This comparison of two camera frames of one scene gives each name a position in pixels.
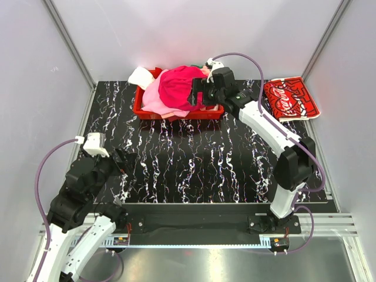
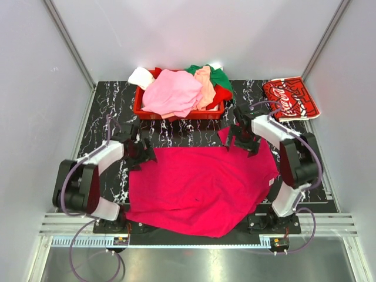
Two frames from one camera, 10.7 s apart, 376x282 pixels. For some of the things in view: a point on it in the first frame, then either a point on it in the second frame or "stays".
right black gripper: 198,86 to 253,146
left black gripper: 127,158 to 147,154
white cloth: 141,76 stays
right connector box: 279,244 stays
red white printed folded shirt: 289,100 stays
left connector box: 120,241 stays
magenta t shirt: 175,83 to 200,190
